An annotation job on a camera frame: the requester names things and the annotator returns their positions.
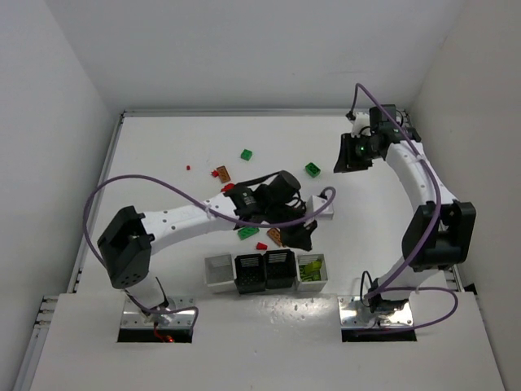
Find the black bin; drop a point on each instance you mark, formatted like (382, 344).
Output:
(250, 273)
(280, 267)

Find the black bin left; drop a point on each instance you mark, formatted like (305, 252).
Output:
(250, 273)

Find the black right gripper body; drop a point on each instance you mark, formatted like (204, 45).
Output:
(350, 152)

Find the green small lego brick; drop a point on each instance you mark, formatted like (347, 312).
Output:
(246, 154)

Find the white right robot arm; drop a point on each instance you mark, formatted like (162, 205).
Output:
(439, 233)

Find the green upside-down lego brick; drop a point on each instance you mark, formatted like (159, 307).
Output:
(312, 170)

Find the white bin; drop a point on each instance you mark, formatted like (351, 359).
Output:
(219, 273)
(315, 286)

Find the red round lego piece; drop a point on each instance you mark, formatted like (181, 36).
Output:
(227, 187)

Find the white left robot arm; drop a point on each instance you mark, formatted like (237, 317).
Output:
(132, 238)

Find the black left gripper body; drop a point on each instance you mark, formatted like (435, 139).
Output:
(294, 230)

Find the green long lego brick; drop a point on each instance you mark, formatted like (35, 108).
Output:
(247, 232)

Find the orange brown lego brick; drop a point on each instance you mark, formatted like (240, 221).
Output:
(223, 174)

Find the black bin right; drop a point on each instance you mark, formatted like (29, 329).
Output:
(280, 267)

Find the lime square lego brick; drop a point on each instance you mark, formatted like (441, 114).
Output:
(311, 272)

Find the white bin far right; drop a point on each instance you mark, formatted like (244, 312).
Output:
(315, 286)

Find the white bin far left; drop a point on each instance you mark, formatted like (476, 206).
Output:
(219, 273)

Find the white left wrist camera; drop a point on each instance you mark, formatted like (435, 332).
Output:
(319, 208)

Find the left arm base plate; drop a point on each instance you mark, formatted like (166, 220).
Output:
(181, 314)

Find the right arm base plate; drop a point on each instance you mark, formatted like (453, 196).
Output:
(354, 315)

